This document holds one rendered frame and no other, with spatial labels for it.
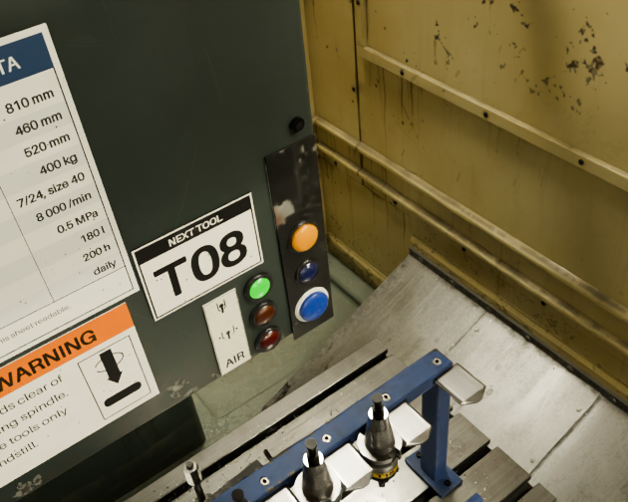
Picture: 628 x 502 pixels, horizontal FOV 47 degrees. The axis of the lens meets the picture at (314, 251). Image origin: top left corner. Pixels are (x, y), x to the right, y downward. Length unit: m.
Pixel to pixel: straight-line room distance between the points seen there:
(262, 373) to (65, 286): 1.51
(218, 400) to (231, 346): 1.34
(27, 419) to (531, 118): 1.05
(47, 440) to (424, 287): 1.35
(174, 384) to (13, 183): 0.24
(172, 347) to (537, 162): 0.97
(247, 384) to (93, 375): 1.43
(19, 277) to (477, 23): 1.06
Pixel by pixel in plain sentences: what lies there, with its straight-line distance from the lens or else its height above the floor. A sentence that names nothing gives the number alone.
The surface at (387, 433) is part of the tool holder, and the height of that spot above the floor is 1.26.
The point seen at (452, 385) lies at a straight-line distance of 1.13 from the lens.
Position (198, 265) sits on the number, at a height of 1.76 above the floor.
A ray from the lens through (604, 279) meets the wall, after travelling 1.45.
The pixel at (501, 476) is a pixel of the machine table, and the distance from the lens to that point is 1.42.
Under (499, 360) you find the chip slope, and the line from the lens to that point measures 1.69.
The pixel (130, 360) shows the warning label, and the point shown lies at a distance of 0.57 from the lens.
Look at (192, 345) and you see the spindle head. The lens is 0.59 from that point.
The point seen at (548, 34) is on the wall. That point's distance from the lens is 1.29.
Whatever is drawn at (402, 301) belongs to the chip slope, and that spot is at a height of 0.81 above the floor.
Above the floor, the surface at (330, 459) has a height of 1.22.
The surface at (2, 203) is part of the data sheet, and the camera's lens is 0.46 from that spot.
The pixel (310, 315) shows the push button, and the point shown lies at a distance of 0.64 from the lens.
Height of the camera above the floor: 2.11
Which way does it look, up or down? 41 degrees down
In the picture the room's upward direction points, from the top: 7 degrees counter-clockwise
